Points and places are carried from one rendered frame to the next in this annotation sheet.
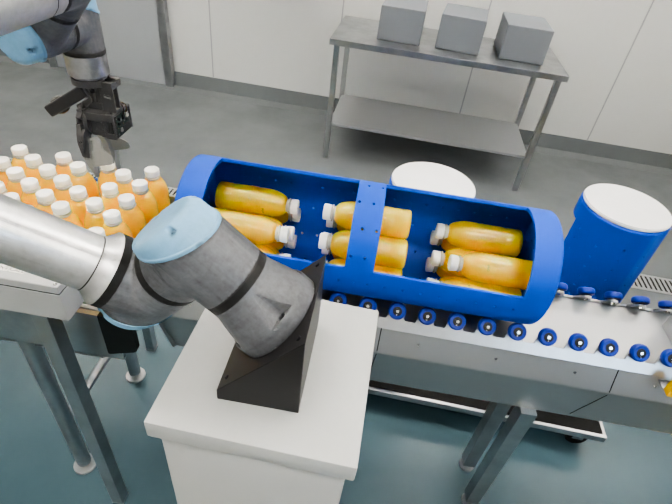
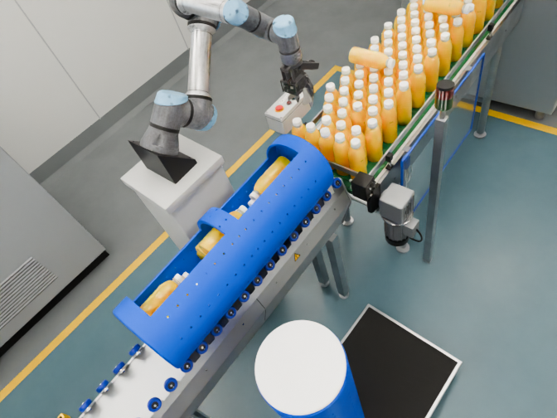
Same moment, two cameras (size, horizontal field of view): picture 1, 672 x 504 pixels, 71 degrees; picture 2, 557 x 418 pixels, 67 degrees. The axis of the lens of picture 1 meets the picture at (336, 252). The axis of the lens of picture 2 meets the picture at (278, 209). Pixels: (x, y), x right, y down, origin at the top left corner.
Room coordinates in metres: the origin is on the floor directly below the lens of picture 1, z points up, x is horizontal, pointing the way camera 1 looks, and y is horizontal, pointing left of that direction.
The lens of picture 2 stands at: (1.80, -0.48, 2.30)
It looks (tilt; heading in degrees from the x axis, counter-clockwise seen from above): 51 degrees down; 142
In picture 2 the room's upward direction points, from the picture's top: 20 degrees counter-clockwise
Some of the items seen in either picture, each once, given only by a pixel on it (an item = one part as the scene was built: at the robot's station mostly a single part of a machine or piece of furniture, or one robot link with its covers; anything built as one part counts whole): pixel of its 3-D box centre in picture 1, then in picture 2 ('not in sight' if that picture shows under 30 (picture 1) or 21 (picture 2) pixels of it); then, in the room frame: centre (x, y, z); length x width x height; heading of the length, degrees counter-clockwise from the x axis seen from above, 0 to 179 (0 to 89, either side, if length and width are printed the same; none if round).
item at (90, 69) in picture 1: (88, 64); (291, 55); (0.90, 0.52, 1.46); 0.08 x 0.08 x 0.05
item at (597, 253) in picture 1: (571, 300); not in sight; (1.40, -0.94, 0.59); 0.28 x 0.28 x 0.88
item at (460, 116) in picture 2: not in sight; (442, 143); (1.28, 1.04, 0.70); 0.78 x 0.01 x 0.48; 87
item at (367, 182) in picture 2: not in sight; (362, 187); (1.18, 0.45, 0.95); 0.10 x 0.07 x 0.10; 177
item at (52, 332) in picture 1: (89, 420); not in sight; (0.70, 0.64, 0.50); 0.04 x 0.04 x 1.00; 87
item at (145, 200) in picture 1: (145, 217); (342, 155); (1.04, 0.54, 1.00); 0.07 x 0.07 x 0.19
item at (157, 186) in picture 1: (157, 203); (357, 160); (1.11, 0.53, 1.00); 0.07 x 0.07 x 0.19
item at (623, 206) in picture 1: (626, 206); not in sight; (1.40, -0.94, 1.03); 0.28 x 0.28 x 0.01
